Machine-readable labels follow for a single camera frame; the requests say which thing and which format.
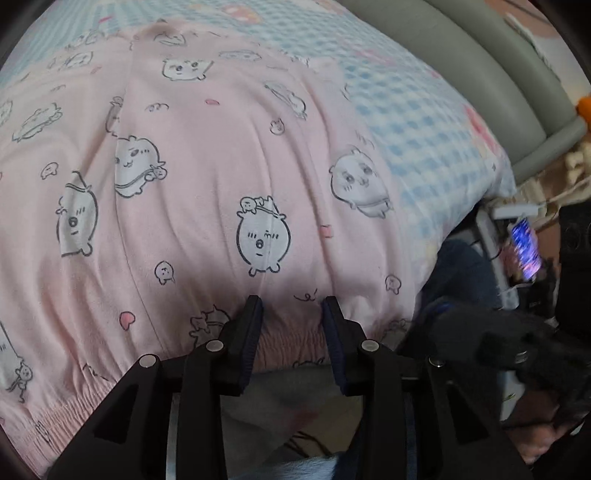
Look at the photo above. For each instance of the person's right hand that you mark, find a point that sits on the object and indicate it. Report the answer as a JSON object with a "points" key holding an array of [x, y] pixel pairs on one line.
{"points": [[542, 443]]}

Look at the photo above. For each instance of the person's blue jeans leg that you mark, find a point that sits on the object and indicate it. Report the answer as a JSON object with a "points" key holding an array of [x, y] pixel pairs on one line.
{"points": [[461, 272]]}

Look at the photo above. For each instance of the grey-green padded bed frame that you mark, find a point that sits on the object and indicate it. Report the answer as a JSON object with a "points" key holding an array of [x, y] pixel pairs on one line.
{"points": [[494, 78]]}

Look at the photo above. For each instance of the orange round object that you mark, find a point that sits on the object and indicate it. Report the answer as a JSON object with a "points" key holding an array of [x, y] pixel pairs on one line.
{"points": [[584, 110]]}

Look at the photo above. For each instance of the smartphone with lit screen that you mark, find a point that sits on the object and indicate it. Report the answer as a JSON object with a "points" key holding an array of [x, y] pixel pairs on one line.
{"points": [[526, 249]]}

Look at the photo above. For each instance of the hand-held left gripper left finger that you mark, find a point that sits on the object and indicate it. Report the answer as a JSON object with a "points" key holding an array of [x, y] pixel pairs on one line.
{"points": [[252, 330]]}

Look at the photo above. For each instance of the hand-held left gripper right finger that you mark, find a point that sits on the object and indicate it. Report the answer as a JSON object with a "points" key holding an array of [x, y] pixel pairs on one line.
{"points": [[331, 339]]}

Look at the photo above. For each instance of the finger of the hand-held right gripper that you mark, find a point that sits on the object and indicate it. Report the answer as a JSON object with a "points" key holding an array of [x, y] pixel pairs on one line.
{"points": [[441, 308]]}

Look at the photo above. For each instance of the blue checkered bed sheet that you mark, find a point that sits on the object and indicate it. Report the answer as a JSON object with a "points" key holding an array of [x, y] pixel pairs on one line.
{"points": [[406, 120]]}

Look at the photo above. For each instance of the pink cartoon print pants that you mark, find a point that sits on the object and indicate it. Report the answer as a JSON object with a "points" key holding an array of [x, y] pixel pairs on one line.
{"points": [[198, 194]]}

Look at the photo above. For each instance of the white power strip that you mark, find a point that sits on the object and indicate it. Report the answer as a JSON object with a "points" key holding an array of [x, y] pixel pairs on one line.
{"points": [[512, 212]]}

